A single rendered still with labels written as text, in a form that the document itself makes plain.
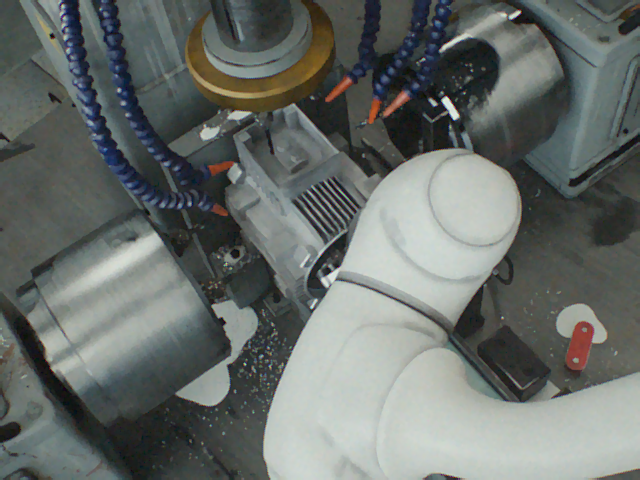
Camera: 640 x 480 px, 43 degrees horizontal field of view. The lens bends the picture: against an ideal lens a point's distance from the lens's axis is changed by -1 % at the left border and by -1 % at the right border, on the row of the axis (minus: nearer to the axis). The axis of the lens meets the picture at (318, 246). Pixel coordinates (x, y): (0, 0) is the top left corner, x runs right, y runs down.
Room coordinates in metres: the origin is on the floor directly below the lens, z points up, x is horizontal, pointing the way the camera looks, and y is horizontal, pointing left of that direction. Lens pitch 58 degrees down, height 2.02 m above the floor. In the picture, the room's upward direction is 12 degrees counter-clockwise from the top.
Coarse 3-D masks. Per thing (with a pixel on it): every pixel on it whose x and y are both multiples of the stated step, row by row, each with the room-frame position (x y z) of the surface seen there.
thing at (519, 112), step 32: (448, 32) 0.86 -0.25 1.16; (480, 32) 0.84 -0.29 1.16; (512, 32) 0.83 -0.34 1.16; (384, 64) 0.86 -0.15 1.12; (416, 64) 0.81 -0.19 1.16; (448, 64) 0.79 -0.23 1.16; (480, 64) 0.79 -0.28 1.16; (512, 64) 0.78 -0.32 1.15; (544, 64) 0.79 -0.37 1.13; (416, 96) 0.79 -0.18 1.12; (448, 96) 0.75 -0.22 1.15; (480, 96) 0.75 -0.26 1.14; (512, 96) 0.75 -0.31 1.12; (544, 96) 0.75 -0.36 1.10; (416, 128) 0.79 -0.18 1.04; (480, 128) 0.71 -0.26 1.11; (512, 128) 0.72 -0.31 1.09; (544, 128) 0.74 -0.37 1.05; (512, 160) 0.71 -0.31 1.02
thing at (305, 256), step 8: (232, 168) 0.75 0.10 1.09; (240, 168) 0.74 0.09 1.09; (232, 176) 0.74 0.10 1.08; (240, 176) 0.74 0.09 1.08; (240, 184) 0.73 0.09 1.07; (304, 248) 0.59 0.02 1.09; (312, 248) 0.59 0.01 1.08; (296, 256) 0.58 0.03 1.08; (304, 256) 0.58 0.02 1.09; (312, 256) 0.58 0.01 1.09; (304, 264) 0.57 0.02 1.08; (312, 264) 0.58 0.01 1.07; (312, 304) 0.57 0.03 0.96
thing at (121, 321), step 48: (96, 240) 0.62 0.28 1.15; (144, 240) 0.60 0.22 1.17; (48, 288) 0.56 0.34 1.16; (96, 288) 0.55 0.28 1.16; (144, 288) 0.54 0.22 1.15; (192, 288) 0.53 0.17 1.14; (48, 336) 0.50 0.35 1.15; (96, 336) 0.49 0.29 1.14; (144, 336) 0.49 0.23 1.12; (192, 336) 0.49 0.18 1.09; (96, 384) 0.45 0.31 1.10; (144, 384) 0.45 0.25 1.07
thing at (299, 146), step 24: (288, 120) 0.78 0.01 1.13; (240, 144) 0.74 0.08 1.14; (264, 144) 0.76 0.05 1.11; (288, 144) 0.73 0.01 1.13; (312, 144) 0.74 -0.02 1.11; (264, 168) 0.69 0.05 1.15; (288, 168) 0.70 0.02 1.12; (312, 168) 0.68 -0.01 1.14; (336, 168) 0.69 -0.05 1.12; (264, 192) 0.69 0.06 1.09; (288, 192) 0.66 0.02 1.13
